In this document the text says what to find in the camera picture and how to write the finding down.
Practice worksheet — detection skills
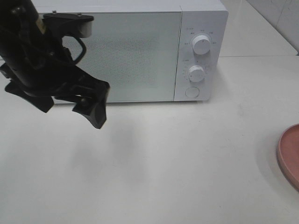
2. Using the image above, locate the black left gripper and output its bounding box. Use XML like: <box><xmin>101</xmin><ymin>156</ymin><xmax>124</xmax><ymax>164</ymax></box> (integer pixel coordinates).
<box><xmin>0</xmin><ymin>35</ymin><xmax>110</xmax><ymax>129</ymax></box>

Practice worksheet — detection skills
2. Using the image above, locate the white microwave door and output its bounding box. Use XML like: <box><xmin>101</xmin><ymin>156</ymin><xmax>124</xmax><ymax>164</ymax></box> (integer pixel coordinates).
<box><xmin>55</xmin><ymin>6</ymin><xmax>181</xmax><ymax>102</ymax></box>

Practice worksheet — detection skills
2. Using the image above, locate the round white door button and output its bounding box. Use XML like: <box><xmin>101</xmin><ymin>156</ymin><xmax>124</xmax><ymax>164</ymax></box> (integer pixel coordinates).
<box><xmin>185</xmin><ymin>87</ymin><xmax>199</xmax><ymax>98</ymax></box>

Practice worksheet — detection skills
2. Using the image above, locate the white timer knob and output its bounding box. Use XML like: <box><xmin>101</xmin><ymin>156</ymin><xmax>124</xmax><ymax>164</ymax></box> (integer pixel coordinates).
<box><xmin>188</xmin><ymin>65</ymin><xmax>206</xmax><ymax>83</ymax></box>

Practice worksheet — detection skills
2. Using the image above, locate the pink round plate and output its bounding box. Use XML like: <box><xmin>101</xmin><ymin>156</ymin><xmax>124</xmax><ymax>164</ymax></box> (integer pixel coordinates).
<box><xmin>277</xmin><ymin>124</ymin><xmax>299</xmax><ymax>191</ymax></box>

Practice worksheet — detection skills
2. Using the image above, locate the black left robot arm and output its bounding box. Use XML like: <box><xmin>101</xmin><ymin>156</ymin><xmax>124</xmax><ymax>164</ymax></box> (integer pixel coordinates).
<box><xmin>0</xmin><ymin>0</ymin><xmax>110</xmax><ymax>129</ymax></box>

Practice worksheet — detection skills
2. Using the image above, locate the white microwave oven body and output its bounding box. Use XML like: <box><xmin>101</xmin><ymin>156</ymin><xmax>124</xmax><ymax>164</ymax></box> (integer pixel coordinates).
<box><xmin>33</xmin><ymin>0</ymin><xmax>228</xmax><ymax>101</ymax></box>

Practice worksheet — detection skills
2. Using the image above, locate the upper white power knob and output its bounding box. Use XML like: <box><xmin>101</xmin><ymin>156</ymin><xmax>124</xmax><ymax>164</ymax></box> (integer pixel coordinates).
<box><xmin>192</xmin><ymin>34</ymin><xmax>211</xmax><ymax>55</ymax></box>

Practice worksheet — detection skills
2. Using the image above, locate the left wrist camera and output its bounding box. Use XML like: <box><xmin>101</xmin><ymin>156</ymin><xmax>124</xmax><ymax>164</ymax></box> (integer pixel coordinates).
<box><xmin>43</xmin><ymin>13</ymin><xmax>94</xmax><ymax>38</ymax></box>

